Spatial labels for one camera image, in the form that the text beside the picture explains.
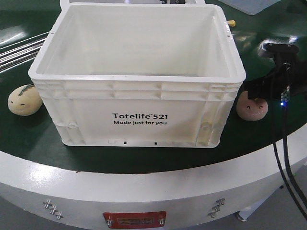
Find pink round plush toy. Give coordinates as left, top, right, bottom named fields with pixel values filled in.
left=236, top=91, right=268, bottom=121

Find small yellow toy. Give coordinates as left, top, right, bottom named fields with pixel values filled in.
left=227, top=20, right=236, bottom=27

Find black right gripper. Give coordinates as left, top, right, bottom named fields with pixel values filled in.
left=244, top=43, right=307, bottom=101

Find red label plate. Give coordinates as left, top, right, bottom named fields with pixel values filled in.
left=103, top=211, right=166, bottom=229

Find green right circuit board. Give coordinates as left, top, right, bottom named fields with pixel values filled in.
left=280, top=86, right=290, bottom=107

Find steel roller bars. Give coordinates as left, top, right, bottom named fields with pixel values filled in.
left=0, top=32, right=49, bottom=72

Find black braided right cable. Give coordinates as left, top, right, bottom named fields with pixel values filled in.
left=272, top=64, right=307, bottom=216

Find cream round plush toy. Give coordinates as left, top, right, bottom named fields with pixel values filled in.
left=7, top=84, right=43, bottom=116

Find white plastic tote box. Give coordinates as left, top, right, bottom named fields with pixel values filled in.
left=28, top=1, right=246, bottom=148

